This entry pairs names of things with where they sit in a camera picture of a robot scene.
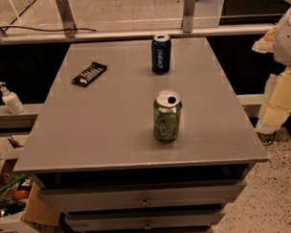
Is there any top drawer knob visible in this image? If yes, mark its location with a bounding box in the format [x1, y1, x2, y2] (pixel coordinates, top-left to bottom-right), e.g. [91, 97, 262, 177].
[140, 198, 149, 208]

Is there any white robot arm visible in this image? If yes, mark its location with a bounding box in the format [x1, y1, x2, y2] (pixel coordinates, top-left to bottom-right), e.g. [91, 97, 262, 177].
[252, 7, 291, 134]

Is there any black snack bar wrapper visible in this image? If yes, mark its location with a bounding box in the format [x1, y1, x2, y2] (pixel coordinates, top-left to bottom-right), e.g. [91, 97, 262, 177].
[72, 61, 107, 87]

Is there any black cable by cabinet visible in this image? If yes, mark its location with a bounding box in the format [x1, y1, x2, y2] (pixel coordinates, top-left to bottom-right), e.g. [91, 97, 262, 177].
[261, 130, 279, 147]

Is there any metal railing frame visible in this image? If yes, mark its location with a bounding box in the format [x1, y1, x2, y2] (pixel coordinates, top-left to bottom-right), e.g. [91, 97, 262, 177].
[0, 0, 291, 46]

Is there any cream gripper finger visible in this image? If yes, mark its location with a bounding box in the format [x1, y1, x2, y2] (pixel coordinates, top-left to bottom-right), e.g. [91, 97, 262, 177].
[256, 66, 291, 134]
[252, 27, 277, 54]

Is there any white pump sanitizer bottle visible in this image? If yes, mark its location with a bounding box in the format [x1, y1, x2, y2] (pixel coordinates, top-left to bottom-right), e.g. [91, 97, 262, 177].
[0, 82, 25, 114]

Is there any green soda can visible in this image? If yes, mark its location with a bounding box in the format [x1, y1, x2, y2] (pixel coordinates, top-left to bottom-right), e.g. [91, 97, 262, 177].
[153, 90, 183, 143]

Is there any cardboard box with clutter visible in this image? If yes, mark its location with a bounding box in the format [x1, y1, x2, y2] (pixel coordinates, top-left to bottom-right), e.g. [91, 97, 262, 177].
[0, 135, 59, 233]

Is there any grey drawer cabinet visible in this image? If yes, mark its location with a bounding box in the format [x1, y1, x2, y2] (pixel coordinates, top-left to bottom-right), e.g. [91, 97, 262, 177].
[16, 37, 267, 233]

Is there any drawer knob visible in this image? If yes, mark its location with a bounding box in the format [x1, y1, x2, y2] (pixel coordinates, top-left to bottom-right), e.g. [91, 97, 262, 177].
[144, 221, 151, 231]
[140, 198, 149, 208]

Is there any black cable on floor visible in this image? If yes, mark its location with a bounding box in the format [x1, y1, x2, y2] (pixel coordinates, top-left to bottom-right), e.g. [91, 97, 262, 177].
[0, 21, 99, 36]

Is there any blue pepsi can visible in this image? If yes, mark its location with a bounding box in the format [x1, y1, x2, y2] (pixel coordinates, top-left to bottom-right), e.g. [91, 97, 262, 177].
[151, 34, 171, 74]

